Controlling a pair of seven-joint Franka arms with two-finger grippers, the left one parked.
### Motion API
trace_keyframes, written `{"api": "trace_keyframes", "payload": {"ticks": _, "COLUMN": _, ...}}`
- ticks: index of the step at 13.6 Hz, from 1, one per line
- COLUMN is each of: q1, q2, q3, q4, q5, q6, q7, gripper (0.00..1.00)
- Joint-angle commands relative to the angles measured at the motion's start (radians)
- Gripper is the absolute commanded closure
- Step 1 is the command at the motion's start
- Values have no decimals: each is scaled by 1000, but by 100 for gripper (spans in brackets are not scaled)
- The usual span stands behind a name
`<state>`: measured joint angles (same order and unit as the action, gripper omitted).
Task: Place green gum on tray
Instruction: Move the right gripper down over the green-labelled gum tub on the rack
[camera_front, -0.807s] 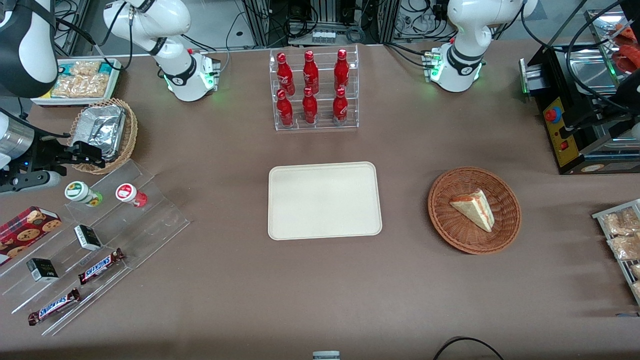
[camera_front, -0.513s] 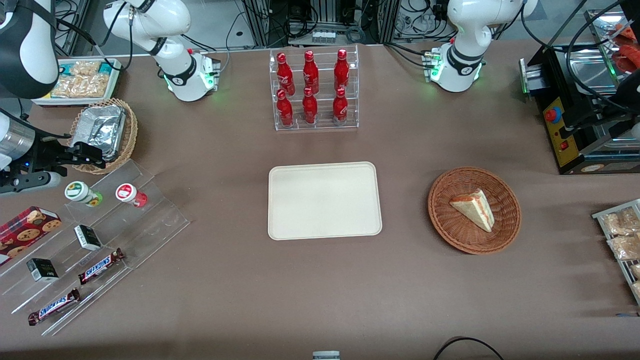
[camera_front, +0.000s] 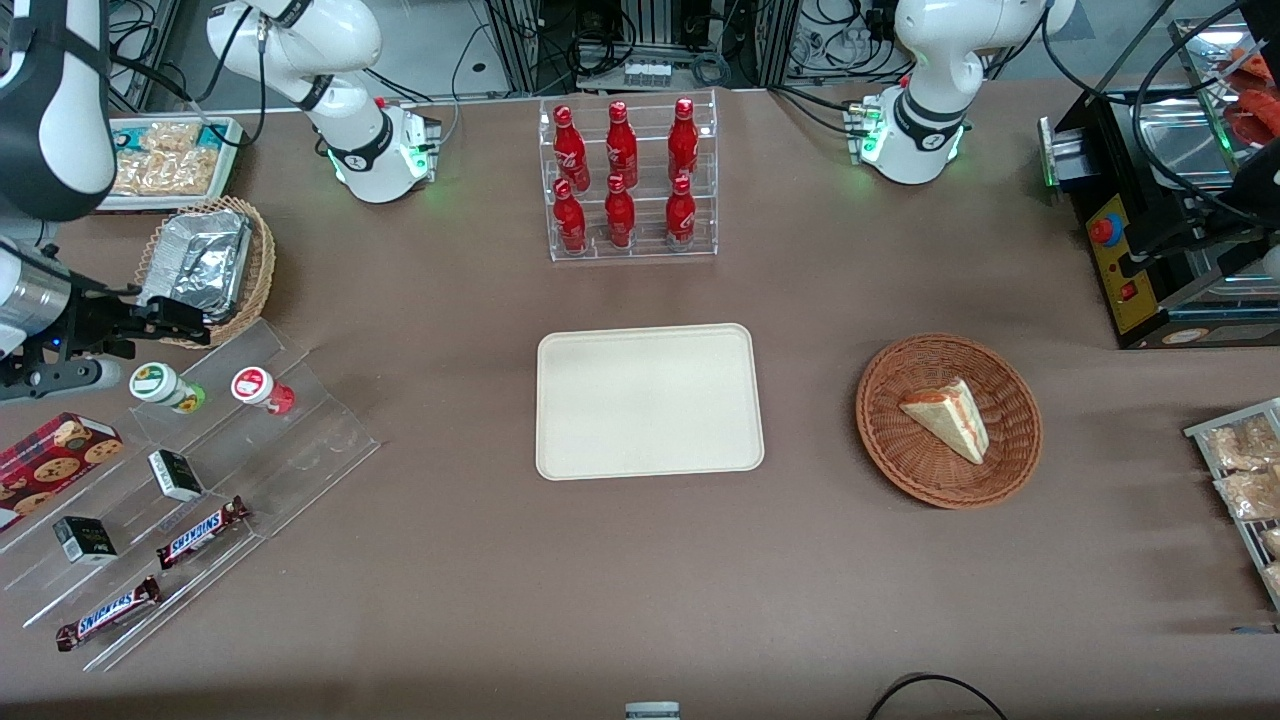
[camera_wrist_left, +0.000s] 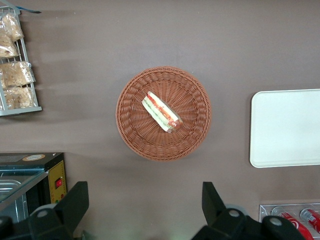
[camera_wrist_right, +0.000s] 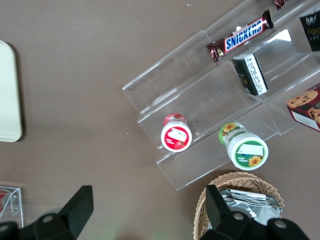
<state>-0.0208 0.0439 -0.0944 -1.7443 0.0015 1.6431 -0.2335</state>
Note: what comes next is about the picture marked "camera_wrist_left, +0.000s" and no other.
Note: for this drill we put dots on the wrapped triangle sandwich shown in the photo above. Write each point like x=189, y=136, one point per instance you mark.
x=160, y=111

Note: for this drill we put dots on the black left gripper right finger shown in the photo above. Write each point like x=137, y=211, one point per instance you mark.
x=217, y=217

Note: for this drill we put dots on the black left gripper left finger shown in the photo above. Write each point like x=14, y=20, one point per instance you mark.
x=72, y=207

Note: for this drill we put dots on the black food warmer appliance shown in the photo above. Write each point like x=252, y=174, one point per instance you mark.
x=32, y=162

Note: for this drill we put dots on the clear acrylic bottle rack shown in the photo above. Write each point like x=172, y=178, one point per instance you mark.
x=265, y=212

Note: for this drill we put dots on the round brown wicker basket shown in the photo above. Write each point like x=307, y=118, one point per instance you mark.
x=140, y=135

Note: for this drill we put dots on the clear bag of snacks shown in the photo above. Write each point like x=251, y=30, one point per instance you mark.
x=7, y=47
x=12, y=26
x=18, y=97
x=16, y=73

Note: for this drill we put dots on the cream plastic tray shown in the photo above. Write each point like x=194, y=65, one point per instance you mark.
x=287, y=127

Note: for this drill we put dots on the blue tape strip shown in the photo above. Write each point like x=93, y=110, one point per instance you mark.
x=31, y=10

